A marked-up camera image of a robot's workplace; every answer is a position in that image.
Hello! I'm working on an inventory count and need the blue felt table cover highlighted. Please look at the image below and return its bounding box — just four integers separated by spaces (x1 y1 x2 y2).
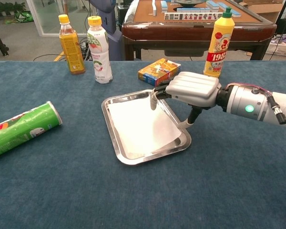
0 61 286 229

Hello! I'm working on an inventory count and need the green chips can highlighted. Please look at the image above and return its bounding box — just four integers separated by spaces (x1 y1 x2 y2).
0 101 63 160

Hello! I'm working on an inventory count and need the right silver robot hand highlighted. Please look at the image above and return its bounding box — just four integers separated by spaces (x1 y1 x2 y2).
150 71 222 129

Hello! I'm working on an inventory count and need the silver metal tray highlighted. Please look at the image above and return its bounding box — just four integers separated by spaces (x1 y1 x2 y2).
101 89 192 166

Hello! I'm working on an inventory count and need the white plastic basket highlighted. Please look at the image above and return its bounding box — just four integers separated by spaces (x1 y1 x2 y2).
266 35 286 58

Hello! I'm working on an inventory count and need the white drink bottle yellow cap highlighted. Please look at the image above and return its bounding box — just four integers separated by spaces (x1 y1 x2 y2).
86 16 113 84

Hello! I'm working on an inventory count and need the blue-backed mahjong tile row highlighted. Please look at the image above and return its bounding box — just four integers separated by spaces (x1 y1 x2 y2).
176 7 212 13

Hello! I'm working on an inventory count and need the brown mahjong table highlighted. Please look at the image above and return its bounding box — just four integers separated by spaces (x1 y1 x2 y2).
121 0 277 61

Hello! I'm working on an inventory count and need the amber tea bottle yellow cap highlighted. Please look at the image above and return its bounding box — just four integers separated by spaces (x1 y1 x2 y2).
58 14 86 75

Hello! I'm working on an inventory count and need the yellow detergent bottle green cap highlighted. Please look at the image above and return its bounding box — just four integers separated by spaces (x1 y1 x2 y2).
203 7 235 79

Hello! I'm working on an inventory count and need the green bag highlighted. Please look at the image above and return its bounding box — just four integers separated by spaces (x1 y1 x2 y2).
14 10 34 23

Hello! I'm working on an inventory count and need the face-up mahjong tile row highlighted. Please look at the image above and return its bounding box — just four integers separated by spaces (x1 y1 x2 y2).
164 12 224 21

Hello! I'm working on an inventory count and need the white paper sheet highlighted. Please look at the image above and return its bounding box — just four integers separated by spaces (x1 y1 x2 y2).
107 96 184 155

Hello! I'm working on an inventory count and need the blue machine base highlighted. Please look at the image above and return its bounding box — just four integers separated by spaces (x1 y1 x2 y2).
89 0 123 62

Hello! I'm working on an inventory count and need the orange blue carton box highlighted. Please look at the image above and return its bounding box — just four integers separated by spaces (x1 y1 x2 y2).
137 58 181 87

